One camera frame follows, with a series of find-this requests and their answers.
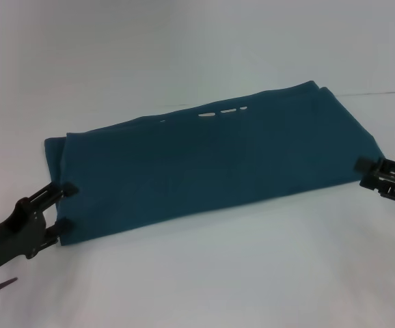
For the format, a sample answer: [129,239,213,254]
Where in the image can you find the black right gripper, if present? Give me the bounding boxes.
[353,156,395,208]

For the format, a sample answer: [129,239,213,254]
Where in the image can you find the teal blue shirt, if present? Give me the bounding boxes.
[43,80,379,247]

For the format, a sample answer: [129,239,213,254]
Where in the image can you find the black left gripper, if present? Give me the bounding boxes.
[0,182,79,277]

